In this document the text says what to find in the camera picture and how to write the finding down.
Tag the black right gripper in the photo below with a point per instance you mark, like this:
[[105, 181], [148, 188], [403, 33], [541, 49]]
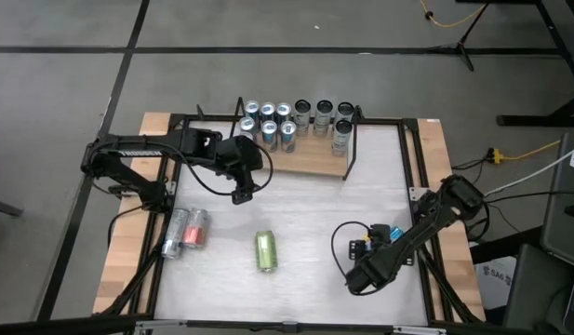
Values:
[[375, 239]]

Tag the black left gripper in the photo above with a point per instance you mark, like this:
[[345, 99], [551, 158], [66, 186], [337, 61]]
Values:
[[242, 158]]

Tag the pink beverage can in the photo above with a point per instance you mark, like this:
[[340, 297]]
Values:
[[196, 230]]

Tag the green beverage can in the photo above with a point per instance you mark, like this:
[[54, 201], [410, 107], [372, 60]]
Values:
[[266, 251]]

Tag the light blue Red Bull can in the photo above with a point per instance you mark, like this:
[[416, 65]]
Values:
[[283, 111], [252, 108], [267, 111], [270, 132]]

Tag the silver tall beverage can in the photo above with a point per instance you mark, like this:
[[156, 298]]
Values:
[[345, 110], [175, 232], [302, 111], [323, 111]]

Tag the silver blue beverage can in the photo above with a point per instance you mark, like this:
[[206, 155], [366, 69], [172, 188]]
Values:
[[341, 135]]

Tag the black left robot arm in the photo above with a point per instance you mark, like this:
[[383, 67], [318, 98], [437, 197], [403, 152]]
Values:
[[128, 153]]

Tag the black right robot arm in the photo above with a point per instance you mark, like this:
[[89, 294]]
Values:
[[407, 246]]

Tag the wooden shelf board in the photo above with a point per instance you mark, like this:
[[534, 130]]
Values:
[[314, 160]]

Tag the white labelled box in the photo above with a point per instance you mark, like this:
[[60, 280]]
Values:
[[493, 279]]

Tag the dark grey equipment case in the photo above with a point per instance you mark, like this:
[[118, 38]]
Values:
[[533, 288], [563, 209]]

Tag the black tripod stand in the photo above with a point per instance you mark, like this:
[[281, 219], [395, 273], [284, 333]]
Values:
[[462, 44]]

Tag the black stand foot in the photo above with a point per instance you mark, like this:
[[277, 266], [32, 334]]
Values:
[[3, 207]]

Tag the black desk frame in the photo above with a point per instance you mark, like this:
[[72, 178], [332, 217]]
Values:
[[537, 120]]

